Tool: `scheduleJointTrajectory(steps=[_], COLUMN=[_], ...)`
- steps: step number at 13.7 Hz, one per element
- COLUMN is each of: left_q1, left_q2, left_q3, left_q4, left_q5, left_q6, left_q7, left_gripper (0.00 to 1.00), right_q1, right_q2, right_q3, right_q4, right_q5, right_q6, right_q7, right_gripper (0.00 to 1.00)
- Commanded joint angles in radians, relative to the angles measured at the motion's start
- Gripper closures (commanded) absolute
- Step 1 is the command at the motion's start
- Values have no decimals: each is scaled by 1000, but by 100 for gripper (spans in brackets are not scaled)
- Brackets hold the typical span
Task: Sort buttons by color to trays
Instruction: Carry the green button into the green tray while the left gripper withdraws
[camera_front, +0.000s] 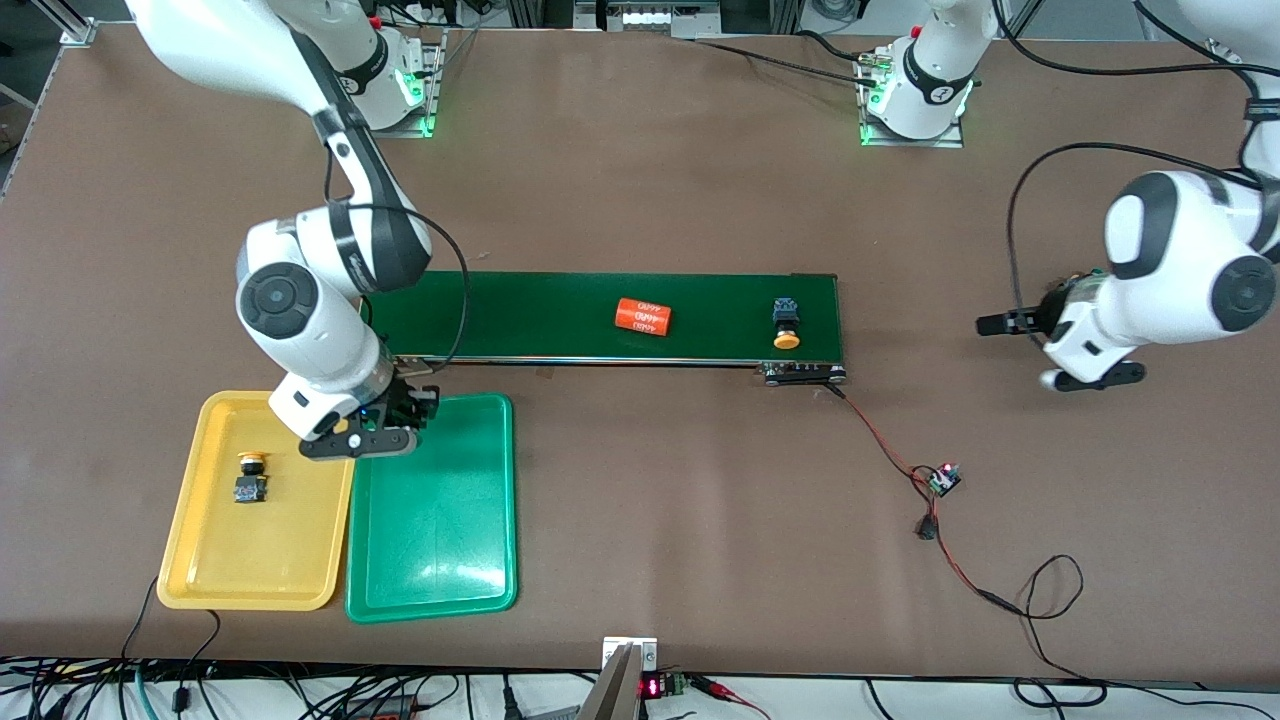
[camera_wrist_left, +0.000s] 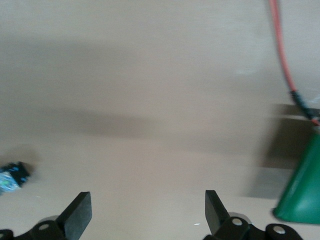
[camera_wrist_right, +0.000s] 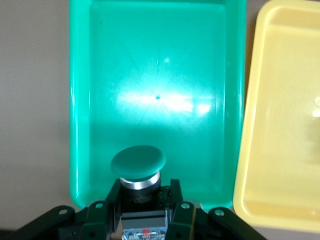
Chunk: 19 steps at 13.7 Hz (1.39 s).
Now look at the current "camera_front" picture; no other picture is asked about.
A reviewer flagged red black conveyor wire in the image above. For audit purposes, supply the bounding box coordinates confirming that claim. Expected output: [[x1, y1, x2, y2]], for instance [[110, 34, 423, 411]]
[[825, 383, 936, 479]]

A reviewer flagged yellow plastic tray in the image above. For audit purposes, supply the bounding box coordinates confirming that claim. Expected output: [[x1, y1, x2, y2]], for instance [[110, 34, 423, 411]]
[[157, 390, 364, 612]]

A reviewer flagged red alligator clip lead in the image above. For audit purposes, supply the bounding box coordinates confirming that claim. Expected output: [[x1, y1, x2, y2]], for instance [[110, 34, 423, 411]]
[[690, 676, 773, 720]]

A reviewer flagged grey camera stand pole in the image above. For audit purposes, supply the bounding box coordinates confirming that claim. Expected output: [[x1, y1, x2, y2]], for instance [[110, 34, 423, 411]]
[[575, 643, 643, 720]]

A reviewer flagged black base power cable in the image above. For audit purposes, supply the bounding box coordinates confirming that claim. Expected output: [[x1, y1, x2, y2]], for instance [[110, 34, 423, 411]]
[[695, 28, 881, 89]]

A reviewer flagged yellow push button switch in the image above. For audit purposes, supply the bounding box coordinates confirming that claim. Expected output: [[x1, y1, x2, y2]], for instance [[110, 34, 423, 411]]
[[234, 453, 271, 505], [771, 295, 804, 351]]

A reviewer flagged green plastic tray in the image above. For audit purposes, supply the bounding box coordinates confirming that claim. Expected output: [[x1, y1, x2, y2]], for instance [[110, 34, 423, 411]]
[[345, 393, 519, 625]]

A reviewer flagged thin black table cable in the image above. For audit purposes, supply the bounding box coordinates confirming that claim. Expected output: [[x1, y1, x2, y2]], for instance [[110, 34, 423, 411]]
[[120, 575, 161, 666]]

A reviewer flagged white lit device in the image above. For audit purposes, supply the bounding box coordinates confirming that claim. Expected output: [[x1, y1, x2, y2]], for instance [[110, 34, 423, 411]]
[[575, 0, 721, 33]]

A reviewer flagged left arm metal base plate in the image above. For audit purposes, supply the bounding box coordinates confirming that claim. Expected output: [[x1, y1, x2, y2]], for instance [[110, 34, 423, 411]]
[[858, 55, 966, 150]]

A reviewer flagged orange cylinder white 4680 print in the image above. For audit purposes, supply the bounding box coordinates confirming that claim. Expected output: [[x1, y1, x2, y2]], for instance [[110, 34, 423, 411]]
[[614, 297, 673, 339]]

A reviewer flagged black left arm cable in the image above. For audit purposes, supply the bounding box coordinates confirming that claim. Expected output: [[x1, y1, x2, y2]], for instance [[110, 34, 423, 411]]
[[995, 0, 1271, 323]]

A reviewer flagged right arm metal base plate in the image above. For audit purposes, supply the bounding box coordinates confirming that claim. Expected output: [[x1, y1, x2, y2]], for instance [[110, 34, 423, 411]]
[[375, 28, 446, 139]]

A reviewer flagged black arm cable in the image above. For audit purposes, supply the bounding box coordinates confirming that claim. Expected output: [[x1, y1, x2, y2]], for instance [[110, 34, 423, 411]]
[[995, 0, 1271, 323], [322, 150, 472, 373]]

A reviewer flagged silver metal table bracket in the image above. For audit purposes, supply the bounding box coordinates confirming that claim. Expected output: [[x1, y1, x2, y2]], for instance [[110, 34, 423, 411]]
[[602, 636, 660, 673]]

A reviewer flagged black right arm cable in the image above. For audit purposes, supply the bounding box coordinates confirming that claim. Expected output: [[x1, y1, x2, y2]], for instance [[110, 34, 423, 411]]
[[322, 150, 472, 373]]

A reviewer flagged green conveyor belt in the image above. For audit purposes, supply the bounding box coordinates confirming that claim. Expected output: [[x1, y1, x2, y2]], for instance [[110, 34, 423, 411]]
[[360, 268, 849, 387]]

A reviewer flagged black cable with inline plug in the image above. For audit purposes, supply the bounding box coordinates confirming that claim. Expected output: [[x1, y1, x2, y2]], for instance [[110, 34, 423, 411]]
[[172, 608, 223, 713]]

